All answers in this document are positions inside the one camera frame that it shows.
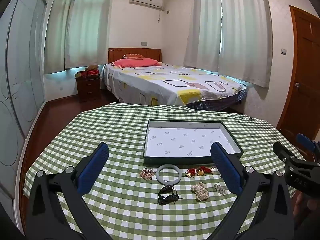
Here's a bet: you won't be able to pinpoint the gold pink brooch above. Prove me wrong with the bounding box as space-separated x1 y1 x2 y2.
139 168 153 180

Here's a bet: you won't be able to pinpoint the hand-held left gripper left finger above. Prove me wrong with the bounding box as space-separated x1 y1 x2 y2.
25 142 113 240

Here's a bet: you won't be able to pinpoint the bed with patterned sheet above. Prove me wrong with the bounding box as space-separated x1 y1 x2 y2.
102 61 248 107

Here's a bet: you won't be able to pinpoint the brown wooden door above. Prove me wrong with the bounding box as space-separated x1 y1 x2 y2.
276 5 320 143

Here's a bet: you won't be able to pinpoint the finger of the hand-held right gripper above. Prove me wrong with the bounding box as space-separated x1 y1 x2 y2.
272 141 299 167
296 133 320 153

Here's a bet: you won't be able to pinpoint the green checked tablecloth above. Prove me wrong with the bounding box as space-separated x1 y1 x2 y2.
22 102 308 240

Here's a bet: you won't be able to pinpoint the dark wooden nightstand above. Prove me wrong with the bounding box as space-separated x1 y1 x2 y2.
76 74 102 103

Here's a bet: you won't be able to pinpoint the blue plaid bed sheet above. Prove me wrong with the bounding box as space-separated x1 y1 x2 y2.
186 90 248 112

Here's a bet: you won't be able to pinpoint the pearl cluster brooch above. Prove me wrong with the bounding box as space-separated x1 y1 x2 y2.
190 182 210 201

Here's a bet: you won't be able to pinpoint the frosted glass wardrobe doors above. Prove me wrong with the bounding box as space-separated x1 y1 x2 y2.
0 0 48 205

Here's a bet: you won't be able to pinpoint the green box tray white lining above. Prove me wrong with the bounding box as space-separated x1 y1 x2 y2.
143 119 244 166

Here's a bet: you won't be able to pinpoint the wide white curtain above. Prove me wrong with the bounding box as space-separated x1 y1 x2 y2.
217 0 273 88
64 0 112 69

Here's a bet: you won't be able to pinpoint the orange cushion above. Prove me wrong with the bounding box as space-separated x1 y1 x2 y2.
122 53 145 60

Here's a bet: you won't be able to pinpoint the pink pillow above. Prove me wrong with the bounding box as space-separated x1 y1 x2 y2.
111 58 159 68

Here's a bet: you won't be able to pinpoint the wooden bed headboard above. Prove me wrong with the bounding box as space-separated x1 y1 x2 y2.
108 47 163 63

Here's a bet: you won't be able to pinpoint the pale jade bangle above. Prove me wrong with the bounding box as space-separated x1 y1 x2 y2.
156 164 180 182

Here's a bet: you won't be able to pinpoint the person's right hand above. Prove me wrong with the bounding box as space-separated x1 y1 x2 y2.
294 191 317 230

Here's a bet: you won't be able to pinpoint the narrow white curtain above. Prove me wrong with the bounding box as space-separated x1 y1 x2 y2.
44 0 75 74
184 0 222 69

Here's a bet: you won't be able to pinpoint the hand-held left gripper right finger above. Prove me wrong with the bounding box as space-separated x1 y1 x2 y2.
205 142 297 240

